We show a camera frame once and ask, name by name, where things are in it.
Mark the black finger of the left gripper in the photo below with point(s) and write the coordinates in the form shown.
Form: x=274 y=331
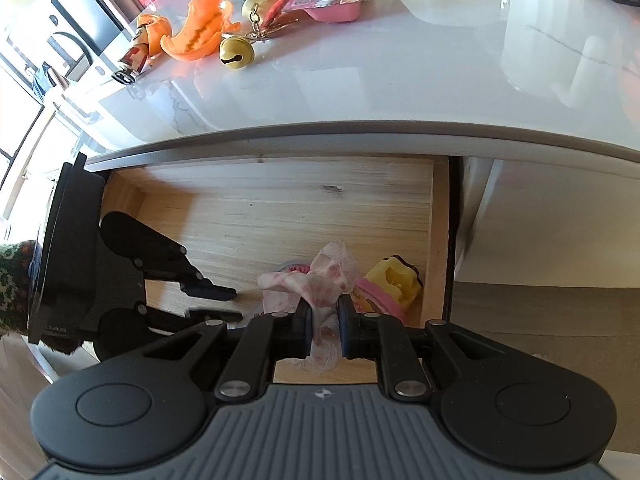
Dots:
x=158 y=257
x=200 y=317

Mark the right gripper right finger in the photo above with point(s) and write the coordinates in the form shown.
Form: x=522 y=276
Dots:
x=383 y=339

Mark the brown doll figure keychain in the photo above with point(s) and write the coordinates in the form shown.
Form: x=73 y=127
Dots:
x=131 y=64

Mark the yellow pink toy cup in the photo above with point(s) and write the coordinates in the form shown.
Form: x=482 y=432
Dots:
x=390 y=288

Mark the wooden drawer white front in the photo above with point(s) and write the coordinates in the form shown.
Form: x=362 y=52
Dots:
x=246 y=217

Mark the pink white cloth pouch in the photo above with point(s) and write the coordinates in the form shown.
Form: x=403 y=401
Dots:
x=331 y=274

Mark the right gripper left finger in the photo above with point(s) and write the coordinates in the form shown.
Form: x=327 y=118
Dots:
x=267 y=339

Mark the orange plastic shell half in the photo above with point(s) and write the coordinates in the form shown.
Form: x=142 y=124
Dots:
x=201 y=34

